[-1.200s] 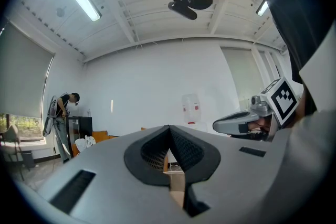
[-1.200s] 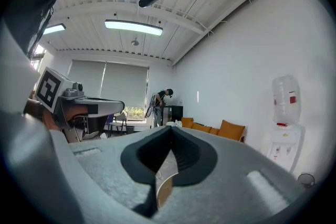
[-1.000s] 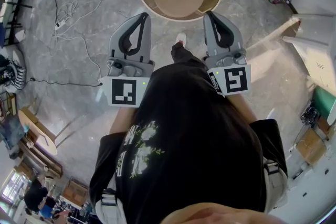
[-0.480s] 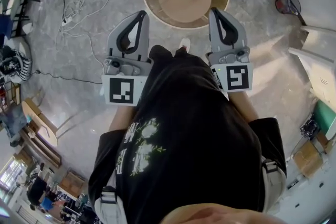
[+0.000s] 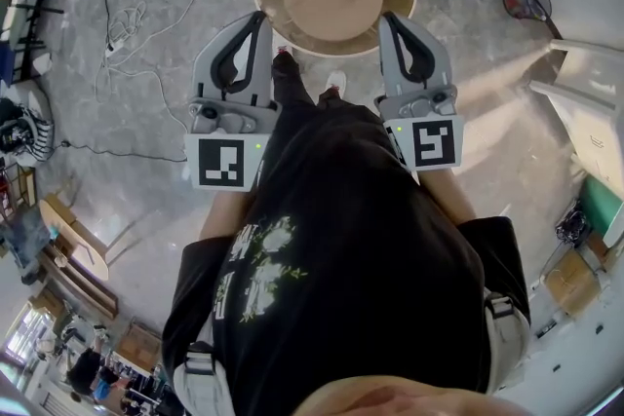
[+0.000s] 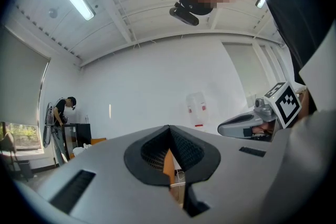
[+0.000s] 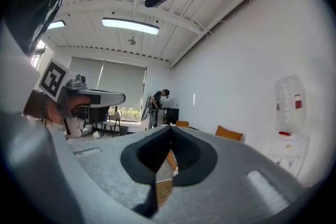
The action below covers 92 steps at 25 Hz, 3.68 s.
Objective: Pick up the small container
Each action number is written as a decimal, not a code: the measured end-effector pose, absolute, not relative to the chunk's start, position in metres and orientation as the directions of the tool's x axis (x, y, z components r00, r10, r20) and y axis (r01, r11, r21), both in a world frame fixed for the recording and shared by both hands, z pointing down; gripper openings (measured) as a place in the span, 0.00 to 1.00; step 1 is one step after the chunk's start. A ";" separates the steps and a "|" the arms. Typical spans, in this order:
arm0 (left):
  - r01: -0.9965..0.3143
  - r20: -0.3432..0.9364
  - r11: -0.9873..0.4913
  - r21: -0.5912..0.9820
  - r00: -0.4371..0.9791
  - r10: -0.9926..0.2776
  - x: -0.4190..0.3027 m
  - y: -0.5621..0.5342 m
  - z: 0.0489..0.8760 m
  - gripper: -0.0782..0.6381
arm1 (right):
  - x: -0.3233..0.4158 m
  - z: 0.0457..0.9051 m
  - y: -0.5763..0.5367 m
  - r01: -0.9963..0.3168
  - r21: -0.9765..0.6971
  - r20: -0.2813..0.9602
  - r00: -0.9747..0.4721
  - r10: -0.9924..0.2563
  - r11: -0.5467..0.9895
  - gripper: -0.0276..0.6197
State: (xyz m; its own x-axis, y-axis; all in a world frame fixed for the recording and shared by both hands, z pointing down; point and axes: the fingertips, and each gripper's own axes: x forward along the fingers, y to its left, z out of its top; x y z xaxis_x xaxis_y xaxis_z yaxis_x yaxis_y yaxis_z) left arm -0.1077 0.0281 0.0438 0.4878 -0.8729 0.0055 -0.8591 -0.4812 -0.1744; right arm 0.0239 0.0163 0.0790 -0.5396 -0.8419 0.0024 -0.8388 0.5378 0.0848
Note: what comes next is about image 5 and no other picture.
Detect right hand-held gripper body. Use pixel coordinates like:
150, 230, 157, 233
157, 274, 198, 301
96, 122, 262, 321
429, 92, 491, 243
372, 84, 466, 173

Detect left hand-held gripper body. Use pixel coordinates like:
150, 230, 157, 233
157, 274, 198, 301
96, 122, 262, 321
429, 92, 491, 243
183, 96, 282, 194

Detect wooden chair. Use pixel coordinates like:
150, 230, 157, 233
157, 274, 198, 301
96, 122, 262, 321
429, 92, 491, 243
38, 193, 120, 321

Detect cardboard box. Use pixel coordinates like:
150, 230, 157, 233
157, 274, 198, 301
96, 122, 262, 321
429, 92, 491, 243
114, 320, 163, 372
540, 247, 611, 319

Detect black frame badminton racket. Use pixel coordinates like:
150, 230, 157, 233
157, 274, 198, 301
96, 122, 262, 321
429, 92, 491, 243
525, 0, 555, 23

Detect person's right forearm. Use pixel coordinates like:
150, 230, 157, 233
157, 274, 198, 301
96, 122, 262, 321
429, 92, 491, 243
417, 167, 479, 229

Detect person's right white shoe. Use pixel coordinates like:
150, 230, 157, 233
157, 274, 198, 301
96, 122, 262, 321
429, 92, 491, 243
325, 70, 349, 98

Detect person's left forearm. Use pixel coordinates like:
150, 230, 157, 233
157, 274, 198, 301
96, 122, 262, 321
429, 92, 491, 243
198, 189, 259, 244

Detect person's face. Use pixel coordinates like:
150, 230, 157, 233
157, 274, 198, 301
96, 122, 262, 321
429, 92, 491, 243
304, 374, 537, 416

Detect person's black printed t-shirt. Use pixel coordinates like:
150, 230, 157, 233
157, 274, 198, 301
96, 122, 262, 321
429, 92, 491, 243
160, 101, 532, 416

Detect person's right grey harness strap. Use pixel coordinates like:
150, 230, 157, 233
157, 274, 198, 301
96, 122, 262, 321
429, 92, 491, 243
482, 289, 531, 395

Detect person's grey harness strap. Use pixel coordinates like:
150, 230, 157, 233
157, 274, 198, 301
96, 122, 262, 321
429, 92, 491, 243
173, 319, 230, 416
482, 289, 531, 395

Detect red frame badminton racket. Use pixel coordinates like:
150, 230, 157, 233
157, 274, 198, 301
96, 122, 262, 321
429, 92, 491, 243
502, 0, 531, 19

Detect black metal chair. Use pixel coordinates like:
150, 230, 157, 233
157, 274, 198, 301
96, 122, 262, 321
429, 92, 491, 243
0, 0, 65, 85

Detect green panel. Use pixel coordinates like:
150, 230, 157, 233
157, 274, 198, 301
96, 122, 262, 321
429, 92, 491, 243
579, 174, 624, 249

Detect white cabinet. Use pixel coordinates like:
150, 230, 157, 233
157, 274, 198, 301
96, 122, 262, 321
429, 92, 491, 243
528, 37, 624, 191

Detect person's left grey harness strap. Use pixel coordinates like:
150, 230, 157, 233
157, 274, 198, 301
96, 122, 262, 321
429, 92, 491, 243
173, 319, 230, 416

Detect white power cable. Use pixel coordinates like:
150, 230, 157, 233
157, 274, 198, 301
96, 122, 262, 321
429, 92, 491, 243
95, 0, 272, 135

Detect person's black trousers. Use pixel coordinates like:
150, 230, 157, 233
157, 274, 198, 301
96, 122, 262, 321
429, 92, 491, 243
270, 53, 371, 113

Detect black bag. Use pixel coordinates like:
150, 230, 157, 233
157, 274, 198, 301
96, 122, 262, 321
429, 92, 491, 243
0, 96, 26, 158

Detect striped cloth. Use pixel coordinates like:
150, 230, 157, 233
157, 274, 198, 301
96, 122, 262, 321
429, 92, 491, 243
17, 106, 56, 162

